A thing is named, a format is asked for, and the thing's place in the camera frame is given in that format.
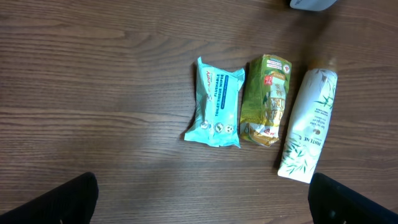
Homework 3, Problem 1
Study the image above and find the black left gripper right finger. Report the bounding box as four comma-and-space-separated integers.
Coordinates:
308, 173, 397, 224

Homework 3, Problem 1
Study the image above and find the white tube gold cap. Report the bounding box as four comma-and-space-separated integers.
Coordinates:
277, 58, 338, 183

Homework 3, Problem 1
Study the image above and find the white barcode scanner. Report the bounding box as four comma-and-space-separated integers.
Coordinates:
290, 0, 337, 12

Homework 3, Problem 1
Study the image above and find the mint green wipes pack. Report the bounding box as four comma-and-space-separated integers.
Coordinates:
184, 57, 246, 147

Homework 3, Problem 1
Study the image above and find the green yellow snack packet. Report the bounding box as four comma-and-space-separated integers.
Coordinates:
239, 54, 292, 147

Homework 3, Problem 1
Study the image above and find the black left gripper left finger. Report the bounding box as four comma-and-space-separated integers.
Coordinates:
1, 172, 99, 224

